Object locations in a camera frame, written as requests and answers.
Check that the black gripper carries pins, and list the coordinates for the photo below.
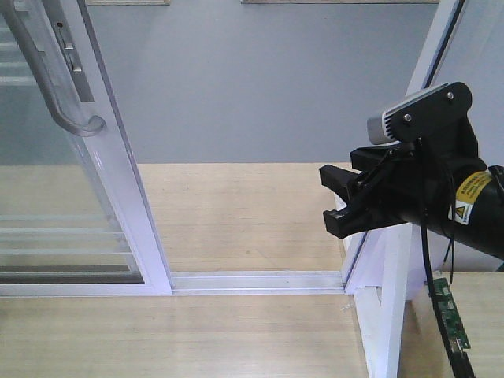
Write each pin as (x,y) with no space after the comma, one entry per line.
(454,179)

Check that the white sliding transparent door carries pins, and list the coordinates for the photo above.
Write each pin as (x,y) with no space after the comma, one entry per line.
(75,220)

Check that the green circuit board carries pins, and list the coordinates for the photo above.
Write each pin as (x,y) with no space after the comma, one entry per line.
(452,324)

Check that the aluminium floor track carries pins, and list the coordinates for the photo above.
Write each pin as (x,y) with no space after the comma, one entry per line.
(320,282)

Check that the light wooden box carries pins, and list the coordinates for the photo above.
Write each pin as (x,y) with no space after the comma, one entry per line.
(474,318)

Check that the silver door lock plate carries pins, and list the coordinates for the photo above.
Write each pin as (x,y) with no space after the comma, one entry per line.
(72,60)

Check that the white door frame post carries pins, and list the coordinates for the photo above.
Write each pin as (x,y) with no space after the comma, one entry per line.
(397,171)

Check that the grey metal door handle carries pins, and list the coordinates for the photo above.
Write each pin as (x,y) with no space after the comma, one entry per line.
(42,77)

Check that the white triangular support bracket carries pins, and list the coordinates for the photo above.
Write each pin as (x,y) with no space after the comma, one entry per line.
(380,295)

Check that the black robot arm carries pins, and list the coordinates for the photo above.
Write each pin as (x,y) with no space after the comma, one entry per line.
(423,167)

